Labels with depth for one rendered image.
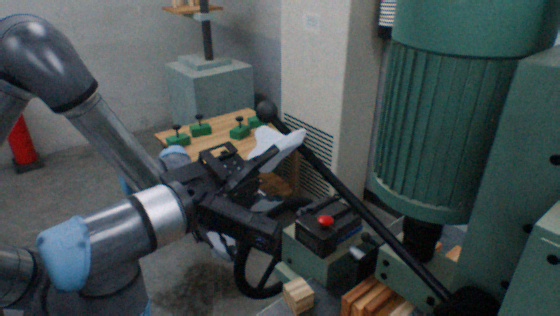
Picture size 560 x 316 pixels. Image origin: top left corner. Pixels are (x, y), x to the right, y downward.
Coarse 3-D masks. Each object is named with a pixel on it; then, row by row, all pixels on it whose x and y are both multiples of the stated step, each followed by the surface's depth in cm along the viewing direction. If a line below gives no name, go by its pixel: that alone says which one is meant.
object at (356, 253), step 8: (352, 248) 76; (376, 248) 71; (352, 256) 75; (360, 256) 74; (368, 256) 70; (376, 256) 70; (360, 264) 69; (368, 264) 69; (376, 264) 71; (360, 272) 70; (368, 272) 70; (360, 280) 71
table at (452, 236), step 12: (396, 228) 91; (444, 228) 91; (456, 228) 91; (444, 240) 88; (456, 240) 88; (444, 252) 84; (276, 276) 86; (288, 276) 82; (348, 276) 78; (312, 288) 75; (324, 288) 75; (336, 288) 75; (348, 288) 75; (324, 300) 73; (336, 300) 73; (264, 312) 71; (276, 312) 71; (288, 312) 71; (300, 312) 71; (312, 312) 71; (324, 312) 71; (336, 312) 71
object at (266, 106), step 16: (256, 112) 59; (272, 112) 59; (288, 128) 57; (368, 224) 50; (384, 240) 48; (400, 256) 47; (416, 272) 46; (432, 288) 45; (464, 288) 44; (448, 304) 42; (464, 304) 42; (480, 304) 41; (496, 304) 42
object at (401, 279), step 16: (400, 240) 67; (384, 256) 65; (384, 272) 67; (400, 272) 64; (432, 272) 61; (448, 272) 61; (400, 288) 65; (416, 288) 62; (448, 288) 58; (416, 304) 63
